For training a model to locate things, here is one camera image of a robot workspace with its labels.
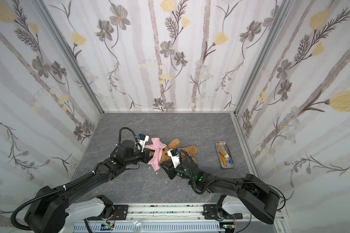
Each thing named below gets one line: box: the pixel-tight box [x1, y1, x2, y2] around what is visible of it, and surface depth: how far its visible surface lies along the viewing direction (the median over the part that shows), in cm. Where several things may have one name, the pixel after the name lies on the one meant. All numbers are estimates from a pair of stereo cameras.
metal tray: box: [215, 140, 236, 169], surface depth 97 cm
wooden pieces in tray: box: [216, 143, 229, 167], surface depth 97 cm
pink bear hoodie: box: [143, 137, 167, 172], surface depth 78 cm
